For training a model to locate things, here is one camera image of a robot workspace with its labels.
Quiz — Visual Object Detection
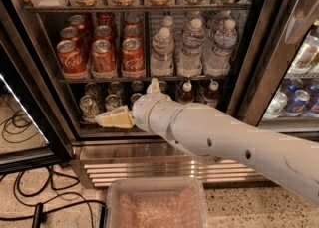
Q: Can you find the front right water bottle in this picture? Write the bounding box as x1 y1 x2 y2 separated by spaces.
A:
204 19 237 76

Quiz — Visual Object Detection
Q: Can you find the green soda can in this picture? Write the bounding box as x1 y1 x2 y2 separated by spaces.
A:
79 95 100 122
84 83 101 102
108 82 124 97
105 94 122 112

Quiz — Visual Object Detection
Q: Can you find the right brown juice bottle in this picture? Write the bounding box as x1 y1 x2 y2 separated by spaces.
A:
203 81 220 108

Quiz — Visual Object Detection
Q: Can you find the open glass fridge door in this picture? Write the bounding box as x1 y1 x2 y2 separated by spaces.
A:
0 4 71 175

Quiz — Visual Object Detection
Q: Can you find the back right water bottle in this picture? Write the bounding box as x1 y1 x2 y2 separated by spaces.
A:
209 10 231 39

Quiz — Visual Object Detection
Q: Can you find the front left green soda can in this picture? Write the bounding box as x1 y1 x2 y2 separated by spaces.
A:
79 95 100 122

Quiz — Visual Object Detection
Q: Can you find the black floor cable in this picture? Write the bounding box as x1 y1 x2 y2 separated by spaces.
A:
0 107 108 228

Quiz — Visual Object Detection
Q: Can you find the back left pepsi can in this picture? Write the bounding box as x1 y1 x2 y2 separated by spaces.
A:
131 81 144 92

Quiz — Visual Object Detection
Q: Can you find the steel fridge bottom grille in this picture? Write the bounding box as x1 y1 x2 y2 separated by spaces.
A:
72 139 265 188

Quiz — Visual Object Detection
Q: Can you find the front left water bottle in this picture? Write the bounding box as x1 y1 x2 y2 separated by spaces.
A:
151 27 174 76

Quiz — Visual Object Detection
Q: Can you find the back right pepsi can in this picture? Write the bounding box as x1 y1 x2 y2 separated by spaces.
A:
159 81 168 93

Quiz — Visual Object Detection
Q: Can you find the clear plastic bin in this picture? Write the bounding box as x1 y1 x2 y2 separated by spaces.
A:
104 177 209 228

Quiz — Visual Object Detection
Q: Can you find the second row middle coke can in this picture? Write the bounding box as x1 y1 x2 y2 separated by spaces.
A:
94 25 115 43

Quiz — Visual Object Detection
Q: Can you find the front middle water bottle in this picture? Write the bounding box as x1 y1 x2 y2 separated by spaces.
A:
178 19 205 77

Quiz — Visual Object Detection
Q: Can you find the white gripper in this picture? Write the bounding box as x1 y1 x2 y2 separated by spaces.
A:
95 78 182 136

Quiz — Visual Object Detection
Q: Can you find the left brown juice bottle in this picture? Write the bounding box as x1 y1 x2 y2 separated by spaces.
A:
176 82 194 104

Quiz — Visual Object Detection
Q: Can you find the second row coke can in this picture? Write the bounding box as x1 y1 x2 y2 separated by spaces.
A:
94 25 115 43
60 26 83 45
123 26 143 39

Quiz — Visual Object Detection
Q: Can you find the right sliding fridge door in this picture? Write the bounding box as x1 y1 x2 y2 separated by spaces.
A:
227 0 319 140

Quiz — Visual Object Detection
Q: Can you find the water bottle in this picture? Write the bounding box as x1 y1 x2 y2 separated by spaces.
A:
209 10 231 39
160 15 175 34
151 27 174 76
178 19 205 77
204 19 237 76

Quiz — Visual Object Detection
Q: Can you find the back left green soda can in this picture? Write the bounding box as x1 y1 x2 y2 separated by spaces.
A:
84 83 101 102

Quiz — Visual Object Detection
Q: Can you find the brown juice bottle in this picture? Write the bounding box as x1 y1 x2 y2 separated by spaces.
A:
176 82 194 104
203 81 220 108

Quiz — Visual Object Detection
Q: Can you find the back left water bottle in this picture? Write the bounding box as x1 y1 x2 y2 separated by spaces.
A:
160 15 175 34

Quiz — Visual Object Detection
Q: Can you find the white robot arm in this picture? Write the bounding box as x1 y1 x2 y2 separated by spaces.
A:
96 78 319 204

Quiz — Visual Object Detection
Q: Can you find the second row left coke can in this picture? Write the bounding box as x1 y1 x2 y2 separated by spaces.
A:
60 26 83 45

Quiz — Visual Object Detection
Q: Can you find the second row right coke can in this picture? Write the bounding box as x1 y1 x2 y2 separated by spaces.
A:
123 26 143 39

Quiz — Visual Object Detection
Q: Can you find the front left blue pepsi can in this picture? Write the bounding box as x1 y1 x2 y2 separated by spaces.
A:
130 93 142 104

